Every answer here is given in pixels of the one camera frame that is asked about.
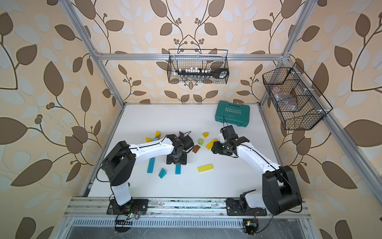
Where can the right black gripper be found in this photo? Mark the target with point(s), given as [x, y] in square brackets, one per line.
[216, 148]

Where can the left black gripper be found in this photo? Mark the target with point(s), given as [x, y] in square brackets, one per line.
[173, 161]

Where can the long teal block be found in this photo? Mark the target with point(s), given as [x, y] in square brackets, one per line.
[178, 169]
[151, 165]

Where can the long yellow block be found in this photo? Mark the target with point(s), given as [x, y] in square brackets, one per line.
[205, 168]
[210, 144]

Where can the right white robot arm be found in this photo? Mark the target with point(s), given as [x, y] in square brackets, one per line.
[280, 191]

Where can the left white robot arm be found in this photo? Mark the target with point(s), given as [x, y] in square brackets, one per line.
[119, 163]

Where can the brown wooden block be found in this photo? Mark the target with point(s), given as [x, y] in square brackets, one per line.
[196, 149]

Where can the teal triangle block lower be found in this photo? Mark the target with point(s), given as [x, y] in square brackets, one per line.
[162, 173]

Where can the light green cube right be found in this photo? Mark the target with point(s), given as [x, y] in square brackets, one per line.
[201, 142]

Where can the green plastic tool case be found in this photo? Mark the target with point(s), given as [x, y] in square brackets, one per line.
[232, 113]

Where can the plastic bag in basket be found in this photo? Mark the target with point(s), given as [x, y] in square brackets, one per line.
[285, 101]

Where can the socket rail with sockets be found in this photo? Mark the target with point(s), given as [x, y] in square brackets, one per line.
[220, 73]

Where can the right wire basket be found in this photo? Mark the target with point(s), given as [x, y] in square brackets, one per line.
[298, 101]

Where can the wire basket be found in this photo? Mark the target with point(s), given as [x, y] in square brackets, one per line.
[187, 58]
[298, 101]

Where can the back wire basket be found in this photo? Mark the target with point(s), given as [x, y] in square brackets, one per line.
[187, 58]

